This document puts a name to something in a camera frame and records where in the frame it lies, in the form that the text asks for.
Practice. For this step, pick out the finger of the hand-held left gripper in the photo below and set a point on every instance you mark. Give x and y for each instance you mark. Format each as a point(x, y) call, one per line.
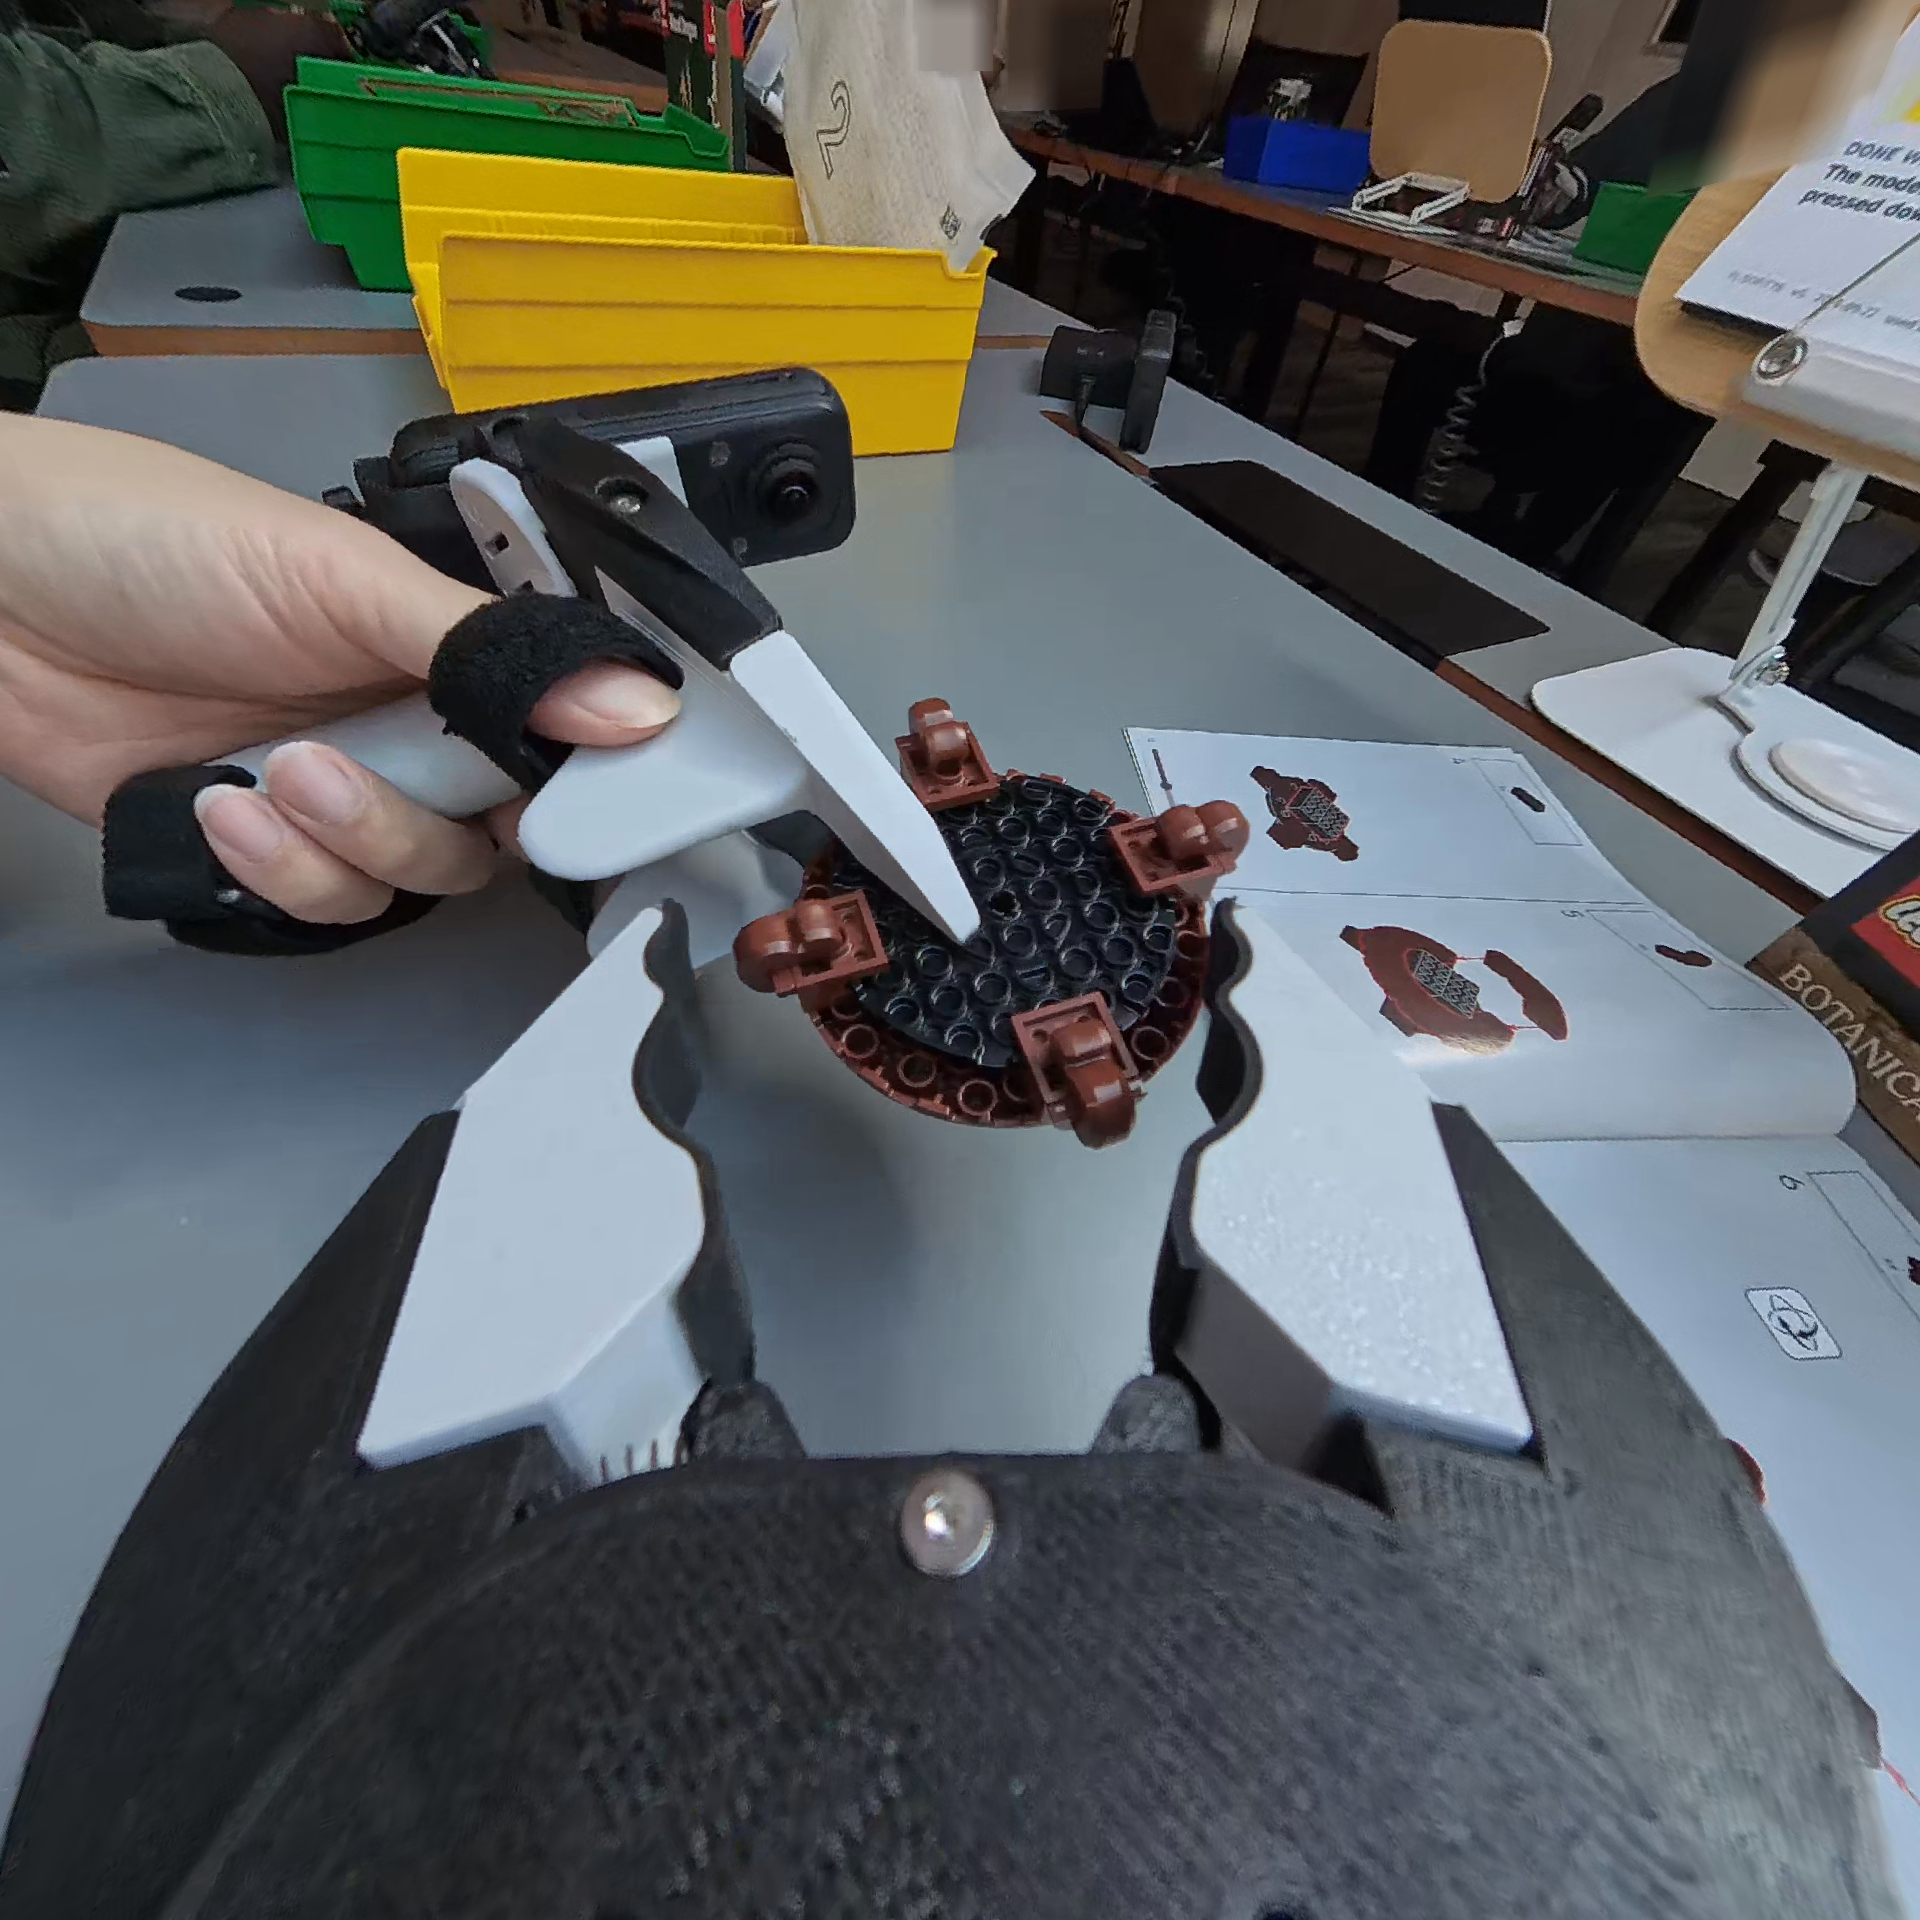
point(839, 754)

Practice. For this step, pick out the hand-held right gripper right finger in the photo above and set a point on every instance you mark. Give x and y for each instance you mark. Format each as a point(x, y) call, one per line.
point(1338, 1230)

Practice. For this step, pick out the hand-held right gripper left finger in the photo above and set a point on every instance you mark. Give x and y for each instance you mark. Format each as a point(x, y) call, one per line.
point(539, 1230)

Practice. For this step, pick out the round brown black brick base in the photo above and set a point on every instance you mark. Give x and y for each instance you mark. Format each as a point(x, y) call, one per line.
point(1033, 931)

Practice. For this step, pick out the building instruction booklet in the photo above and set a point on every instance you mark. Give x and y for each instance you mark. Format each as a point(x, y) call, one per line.
point(1497, 840)

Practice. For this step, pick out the person's left hand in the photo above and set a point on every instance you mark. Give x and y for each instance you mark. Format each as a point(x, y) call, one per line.
point(179, 597)

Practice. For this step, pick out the dark green toy box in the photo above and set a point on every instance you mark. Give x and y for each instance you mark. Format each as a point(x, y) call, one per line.
point(698, 90)

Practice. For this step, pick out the green plastic bin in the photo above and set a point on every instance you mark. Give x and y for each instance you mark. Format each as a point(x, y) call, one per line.
point(360, 196)
point(392, 78)

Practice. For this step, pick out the white numbered paper bag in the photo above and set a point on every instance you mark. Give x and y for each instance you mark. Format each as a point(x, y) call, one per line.
point(885, 136)

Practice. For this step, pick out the black electronic device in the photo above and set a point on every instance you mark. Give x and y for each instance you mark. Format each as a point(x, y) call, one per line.
point(1143, 376)

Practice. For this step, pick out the black flat panel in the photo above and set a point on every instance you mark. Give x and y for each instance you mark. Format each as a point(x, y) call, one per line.
point(1319, 556)

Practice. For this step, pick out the black plant toy box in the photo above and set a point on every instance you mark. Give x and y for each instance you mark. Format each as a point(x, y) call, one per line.
point(1861, 988)

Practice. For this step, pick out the white board stand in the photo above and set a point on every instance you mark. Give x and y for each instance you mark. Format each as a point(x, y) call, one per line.
point(1636, 720)

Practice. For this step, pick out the long wooden table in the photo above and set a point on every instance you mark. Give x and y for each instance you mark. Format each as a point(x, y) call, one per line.
point(1349, 241)

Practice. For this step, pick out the blue plastic bin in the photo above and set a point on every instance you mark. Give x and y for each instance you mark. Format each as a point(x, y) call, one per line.
point(1291, 159)

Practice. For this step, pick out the small wooden board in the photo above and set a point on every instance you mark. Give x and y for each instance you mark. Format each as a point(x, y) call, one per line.
point(1455, 104)

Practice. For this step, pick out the wooden instruction board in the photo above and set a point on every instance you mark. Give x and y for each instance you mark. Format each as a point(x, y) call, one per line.
point(1691, 360)

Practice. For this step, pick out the small green bin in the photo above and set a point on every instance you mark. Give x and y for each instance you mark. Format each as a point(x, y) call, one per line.
point(1626, 226)

